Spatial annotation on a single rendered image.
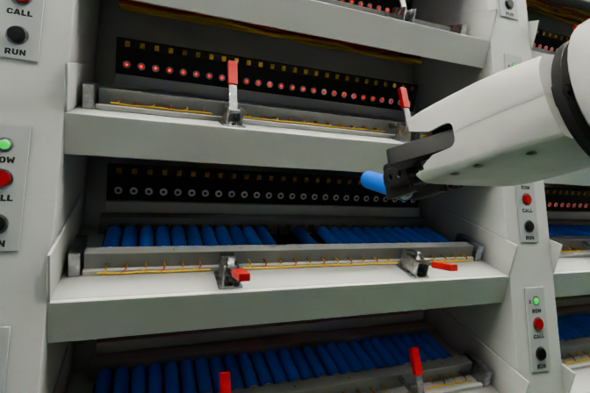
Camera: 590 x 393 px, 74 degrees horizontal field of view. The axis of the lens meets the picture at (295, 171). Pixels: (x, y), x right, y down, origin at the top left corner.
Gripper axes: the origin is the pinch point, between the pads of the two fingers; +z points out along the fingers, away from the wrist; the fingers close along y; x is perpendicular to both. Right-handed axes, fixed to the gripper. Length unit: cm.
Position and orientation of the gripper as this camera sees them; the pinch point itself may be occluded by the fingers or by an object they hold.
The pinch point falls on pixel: (413, 177)
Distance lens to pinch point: 34.9
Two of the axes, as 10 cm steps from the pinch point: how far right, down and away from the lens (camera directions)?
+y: -9.2, -0.4, -3.8
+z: -3.8, 2.7, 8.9
